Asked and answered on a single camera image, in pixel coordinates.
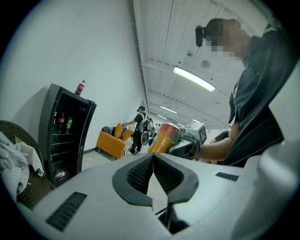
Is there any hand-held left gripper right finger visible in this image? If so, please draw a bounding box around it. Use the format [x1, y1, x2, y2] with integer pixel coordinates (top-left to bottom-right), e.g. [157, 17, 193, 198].
[153, 153, 200, 205]

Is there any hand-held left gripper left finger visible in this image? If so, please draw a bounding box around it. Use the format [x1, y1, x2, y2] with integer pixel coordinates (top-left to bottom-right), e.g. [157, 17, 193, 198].
[112, 153, 154, 207]

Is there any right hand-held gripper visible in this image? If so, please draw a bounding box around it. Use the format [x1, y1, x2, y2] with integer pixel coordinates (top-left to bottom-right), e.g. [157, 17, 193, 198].
[168, 122, 208, 160]

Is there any black mini fridge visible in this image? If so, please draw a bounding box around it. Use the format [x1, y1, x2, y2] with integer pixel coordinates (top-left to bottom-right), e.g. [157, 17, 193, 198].
[38, 82, 98, 188]

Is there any green soda bottle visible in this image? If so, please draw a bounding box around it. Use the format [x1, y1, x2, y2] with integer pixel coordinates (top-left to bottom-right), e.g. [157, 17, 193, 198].
[65, 117, 74, 135]

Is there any person's right forearm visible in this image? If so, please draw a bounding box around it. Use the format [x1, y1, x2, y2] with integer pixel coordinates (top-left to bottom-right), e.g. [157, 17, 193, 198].
[199, 121, 241, 163]

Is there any long ceiling light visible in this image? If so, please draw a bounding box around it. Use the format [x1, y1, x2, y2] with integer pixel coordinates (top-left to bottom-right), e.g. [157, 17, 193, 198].
[159, 105, 178, 114]
[173, 66, 216, 92]

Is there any orange sofa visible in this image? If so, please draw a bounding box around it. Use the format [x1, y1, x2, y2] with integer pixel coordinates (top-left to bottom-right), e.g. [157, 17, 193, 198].
[96, 123, 135, 160]

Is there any orange cushion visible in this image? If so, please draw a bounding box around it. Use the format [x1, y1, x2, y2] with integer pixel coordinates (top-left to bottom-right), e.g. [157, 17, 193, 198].
[121, 129, 135, 141]
[114, 123, 124, 139]

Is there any person's black shirt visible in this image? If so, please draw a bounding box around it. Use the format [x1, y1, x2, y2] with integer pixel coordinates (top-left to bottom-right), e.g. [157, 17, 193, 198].
[219, 22, 296, 168]

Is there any dark wicker basket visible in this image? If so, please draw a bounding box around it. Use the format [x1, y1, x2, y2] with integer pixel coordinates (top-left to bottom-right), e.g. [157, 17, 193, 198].
[0, 120, 56, 210]

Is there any person's head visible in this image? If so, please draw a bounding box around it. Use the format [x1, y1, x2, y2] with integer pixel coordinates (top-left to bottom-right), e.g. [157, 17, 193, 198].
[205, 18, 252, 62]

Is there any grey cloth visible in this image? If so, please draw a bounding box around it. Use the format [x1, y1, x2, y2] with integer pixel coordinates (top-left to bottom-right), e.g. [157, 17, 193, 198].
[0, 131, 45, 203]

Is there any black head camera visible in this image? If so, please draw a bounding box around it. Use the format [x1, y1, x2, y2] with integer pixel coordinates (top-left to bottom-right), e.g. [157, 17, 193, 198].
[195, 25, 207, 48]

